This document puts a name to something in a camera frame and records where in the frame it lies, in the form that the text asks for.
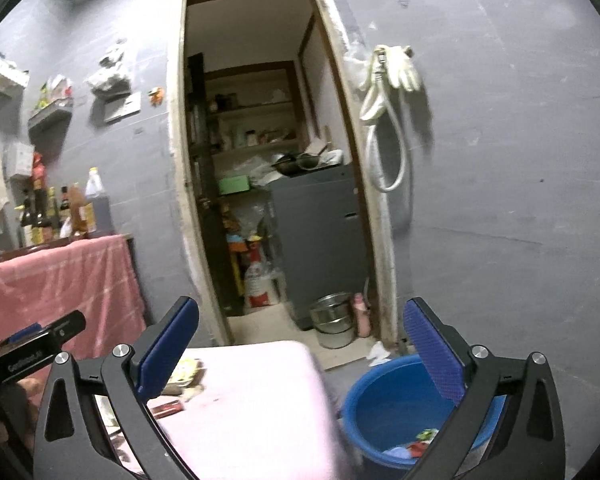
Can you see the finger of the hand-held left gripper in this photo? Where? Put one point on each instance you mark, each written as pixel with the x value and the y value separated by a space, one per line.
pixel 26 334
pixel 65 327

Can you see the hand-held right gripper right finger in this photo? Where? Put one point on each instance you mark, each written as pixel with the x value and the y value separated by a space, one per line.
pixel 432 350

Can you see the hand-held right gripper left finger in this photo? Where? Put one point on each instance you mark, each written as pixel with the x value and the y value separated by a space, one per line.
pixel 166 350

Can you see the blue plastic bucket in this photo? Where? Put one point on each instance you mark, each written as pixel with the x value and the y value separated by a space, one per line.
pixel 395 410

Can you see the green paper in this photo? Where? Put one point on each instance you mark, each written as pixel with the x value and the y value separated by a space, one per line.
pixel 427 433

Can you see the red orange wrapper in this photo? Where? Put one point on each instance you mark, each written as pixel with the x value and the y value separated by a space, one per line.
pixel 419 447

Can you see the pink checked cloth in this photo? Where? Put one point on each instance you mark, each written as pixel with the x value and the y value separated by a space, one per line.
pixel 80 280

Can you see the white crumpled tissue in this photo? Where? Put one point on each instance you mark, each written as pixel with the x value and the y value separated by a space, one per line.
pixel 378 354

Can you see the pink bottle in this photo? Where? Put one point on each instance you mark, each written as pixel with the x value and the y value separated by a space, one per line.
pixel 362 317

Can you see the steel pot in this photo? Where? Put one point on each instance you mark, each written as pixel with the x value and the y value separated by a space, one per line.
pixel 332 317

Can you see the pink floral blanket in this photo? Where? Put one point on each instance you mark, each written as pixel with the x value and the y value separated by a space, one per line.
pixel 260 400

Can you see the white sack red print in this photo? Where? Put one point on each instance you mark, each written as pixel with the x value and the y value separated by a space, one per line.
pixel 260 285

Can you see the tall dark sauce bottle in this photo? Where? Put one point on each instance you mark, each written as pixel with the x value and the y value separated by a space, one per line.
pixel 42 215

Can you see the yellow sauce bottle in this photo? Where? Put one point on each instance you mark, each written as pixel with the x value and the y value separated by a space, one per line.
pixel 54 210

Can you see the orange brown pouch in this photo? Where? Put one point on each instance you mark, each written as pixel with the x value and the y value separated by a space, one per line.
pixel 81 210

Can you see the red capped sauce bottle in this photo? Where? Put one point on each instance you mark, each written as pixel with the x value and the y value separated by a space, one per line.
pixel 65 205

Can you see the plastic jug with dark liquid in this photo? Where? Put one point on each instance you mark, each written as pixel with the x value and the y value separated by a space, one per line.
pixel 100 210

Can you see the colourful packaged item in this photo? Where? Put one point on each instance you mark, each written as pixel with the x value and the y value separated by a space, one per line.
pixel 235 245

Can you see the red hanging bag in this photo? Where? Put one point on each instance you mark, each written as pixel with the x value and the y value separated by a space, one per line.
pixel 39 170

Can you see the grey cabinet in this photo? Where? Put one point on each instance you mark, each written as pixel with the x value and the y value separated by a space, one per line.
pixel 315 240

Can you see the green box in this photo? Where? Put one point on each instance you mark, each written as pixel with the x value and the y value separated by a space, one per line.
pixel 233 185

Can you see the black wok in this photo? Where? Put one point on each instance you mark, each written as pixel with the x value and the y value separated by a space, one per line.
pixel 290 165

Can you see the hanging filled plastic bag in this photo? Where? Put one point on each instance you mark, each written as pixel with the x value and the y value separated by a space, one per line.
pixel 107 77

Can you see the cream rubber glove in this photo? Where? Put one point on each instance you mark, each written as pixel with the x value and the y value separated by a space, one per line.
pixel 405 70
pixel 372 100

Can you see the wooden pantry shelf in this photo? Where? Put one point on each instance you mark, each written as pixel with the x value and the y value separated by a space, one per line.
pixel 250 106

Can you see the clear plastic bag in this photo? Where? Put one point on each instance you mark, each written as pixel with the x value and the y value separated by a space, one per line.
pixel 357 62

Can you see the white wall box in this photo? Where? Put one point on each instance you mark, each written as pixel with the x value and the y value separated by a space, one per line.
pixel 20 160

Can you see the wooden door frame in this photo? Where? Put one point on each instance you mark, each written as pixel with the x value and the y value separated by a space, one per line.
pixel 177 160

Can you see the white wall socket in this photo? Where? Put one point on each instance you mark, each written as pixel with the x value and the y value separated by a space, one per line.
pixel 122 107

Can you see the white wall basket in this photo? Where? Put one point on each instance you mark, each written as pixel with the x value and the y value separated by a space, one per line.
pixel 5 80

